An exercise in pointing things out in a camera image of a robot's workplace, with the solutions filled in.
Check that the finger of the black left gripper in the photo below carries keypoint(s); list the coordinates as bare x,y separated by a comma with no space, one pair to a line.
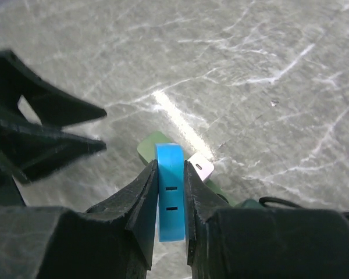
30,152
53,106

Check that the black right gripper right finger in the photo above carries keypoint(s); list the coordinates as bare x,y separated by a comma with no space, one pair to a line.
232,242

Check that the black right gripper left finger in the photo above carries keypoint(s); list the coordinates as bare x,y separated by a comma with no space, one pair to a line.
112,239

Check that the white plug adapter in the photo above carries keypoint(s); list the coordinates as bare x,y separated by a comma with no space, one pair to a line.
202,165

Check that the green power strip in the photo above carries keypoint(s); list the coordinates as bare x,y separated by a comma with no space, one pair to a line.
146,152

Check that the blue plug adapter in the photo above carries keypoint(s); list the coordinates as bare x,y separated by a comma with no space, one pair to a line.
170,192

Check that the dark green cube adapter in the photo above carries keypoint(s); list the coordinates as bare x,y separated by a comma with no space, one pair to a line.
249,204

